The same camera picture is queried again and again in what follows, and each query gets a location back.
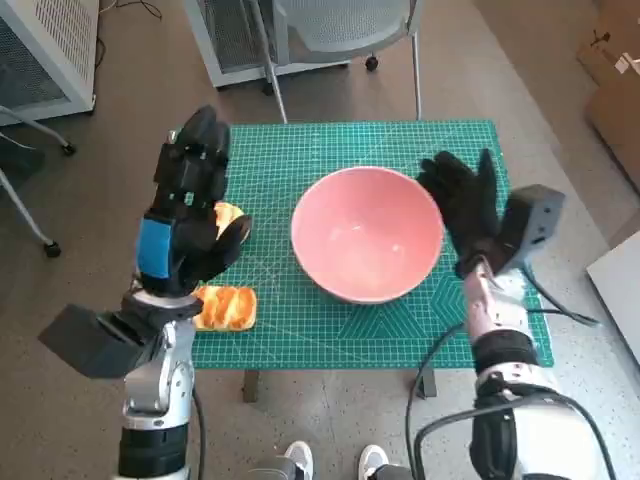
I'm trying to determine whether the cardboard box with white tag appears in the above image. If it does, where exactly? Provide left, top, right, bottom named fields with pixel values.
left=577, top=27, right=640, bottom=101

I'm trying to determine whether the office chair with grey legs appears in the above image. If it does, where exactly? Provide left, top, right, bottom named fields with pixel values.
left=0, top=103, right=77, bottom=259

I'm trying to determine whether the white perforated metal cabinet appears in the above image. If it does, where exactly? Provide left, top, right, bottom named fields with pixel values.
left=0, top=0, right=100, bottom=121

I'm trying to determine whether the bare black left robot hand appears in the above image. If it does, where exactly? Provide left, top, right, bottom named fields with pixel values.
left=133, top=104, right=254, bottom=297

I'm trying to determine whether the braided toy bread loaf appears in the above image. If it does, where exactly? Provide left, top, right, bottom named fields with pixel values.
left=192, top=284, right=259, bottom=332

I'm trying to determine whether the grey mesh chair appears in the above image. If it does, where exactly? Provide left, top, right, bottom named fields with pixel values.
left=249, top=0, right=424, bottom=124

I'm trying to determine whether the pink bowl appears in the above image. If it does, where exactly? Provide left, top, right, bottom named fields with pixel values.
left=290, top=166, right=445, bottom=306

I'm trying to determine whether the plain cardboard box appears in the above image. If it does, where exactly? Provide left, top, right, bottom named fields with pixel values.
left=584, top=79, right=640, bottom=195

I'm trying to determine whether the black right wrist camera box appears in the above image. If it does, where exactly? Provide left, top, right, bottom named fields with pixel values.
left=492, top=183, right=567, bottom=274

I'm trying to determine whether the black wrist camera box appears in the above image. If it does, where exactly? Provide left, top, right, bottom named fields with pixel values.
left=492, top=183, right=567, bottom=274
left=38, top=302, right=151, bottom=380

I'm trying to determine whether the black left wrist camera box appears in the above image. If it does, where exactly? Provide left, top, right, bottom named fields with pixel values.
left=38, top=302, right=151, bottom=380

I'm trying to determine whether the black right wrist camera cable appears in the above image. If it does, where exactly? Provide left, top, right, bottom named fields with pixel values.
left=524, top=264, right=600, bottom=327

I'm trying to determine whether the green cutting mat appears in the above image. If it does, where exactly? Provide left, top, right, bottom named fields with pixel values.
left=167, top=118, right=556, bottom=370

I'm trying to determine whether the round toy bread bun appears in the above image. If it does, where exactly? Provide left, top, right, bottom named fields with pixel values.
left=213, top=201, right=246, bottom=239

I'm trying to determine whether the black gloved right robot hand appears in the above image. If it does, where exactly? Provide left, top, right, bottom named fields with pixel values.
left=416, top=148, right=504, bottom=279

